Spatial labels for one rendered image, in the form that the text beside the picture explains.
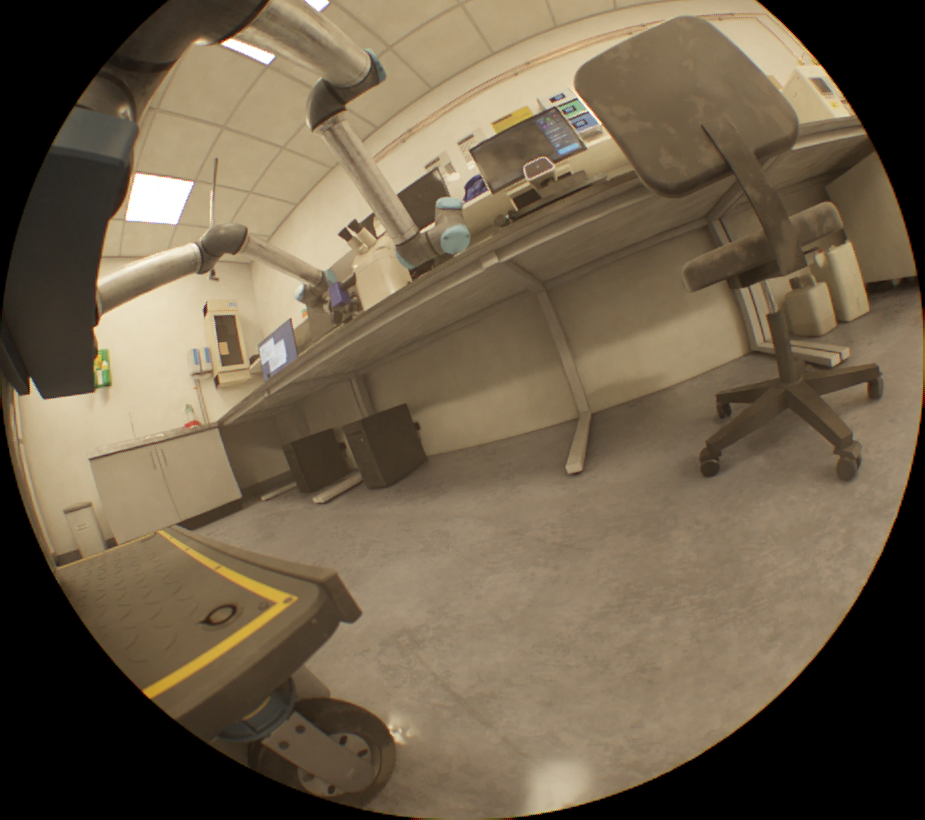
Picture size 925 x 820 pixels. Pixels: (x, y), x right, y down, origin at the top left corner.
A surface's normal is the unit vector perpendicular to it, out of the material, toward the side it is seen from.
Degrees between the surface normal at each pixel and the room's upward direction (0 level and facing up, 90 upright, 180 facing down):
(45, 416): 90
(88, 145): 90
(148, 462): 90
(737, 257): 90
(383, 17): 180
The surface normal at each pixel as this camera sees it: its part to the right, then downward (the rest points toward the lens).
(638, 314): -0.43, 0.10
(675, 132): -0.65, 0.19
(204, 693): 0.37, -0.91
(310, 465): 0.83, -0.33
